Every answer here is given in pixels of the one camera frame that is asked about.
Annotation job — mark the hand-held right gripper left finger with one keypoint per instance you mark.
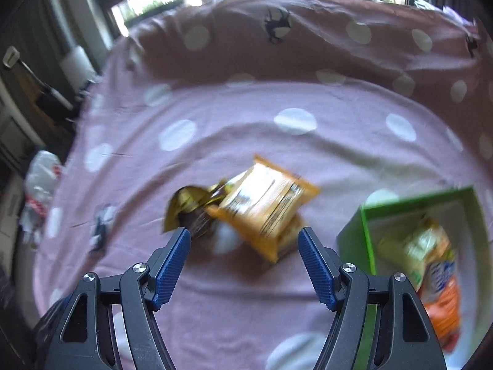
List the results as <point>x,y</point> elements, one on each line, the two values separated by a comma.
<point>171,269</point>

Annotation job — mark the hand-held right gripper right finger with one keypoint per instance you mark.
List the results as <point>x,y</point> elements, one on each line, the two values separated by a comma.
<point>317,269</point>

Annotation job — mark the green cardboard box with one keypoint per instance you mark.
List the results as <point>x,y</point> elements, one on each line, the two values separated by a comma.
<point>354,235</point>

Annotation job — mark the dark gold snack packet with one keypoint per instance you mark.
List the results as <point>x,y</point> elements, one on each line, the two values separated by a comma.
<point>188,204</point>

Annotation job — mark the yellow-orange snack packet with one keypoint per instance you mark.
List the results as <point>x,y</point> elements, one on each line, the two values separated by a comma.
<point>262,204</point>

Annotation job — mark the cream and green snack packet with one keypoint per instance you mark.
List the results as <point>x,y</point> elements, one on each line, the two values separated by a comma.
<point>408,246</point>

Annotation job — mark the white and blue snack packet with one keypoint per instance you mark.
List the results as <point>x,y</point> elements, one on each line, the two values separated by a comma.
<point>443,275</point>

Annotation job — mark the orange-brown snack packet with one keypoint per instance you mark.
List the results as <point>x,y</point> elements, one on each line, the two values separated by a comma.
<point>446,312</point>

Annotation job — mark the pink polka-dot blanket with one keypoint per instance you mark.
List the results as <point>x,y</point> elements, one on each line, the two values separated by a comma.
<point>231,131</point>

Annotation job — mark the white plastic bag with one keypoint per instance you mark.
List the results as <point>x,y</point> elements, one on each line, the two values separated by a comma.
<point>38,177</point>

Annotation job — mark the white cylinder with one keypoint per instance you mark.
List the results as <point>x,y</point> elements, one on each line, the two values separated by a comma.
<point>79,63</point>

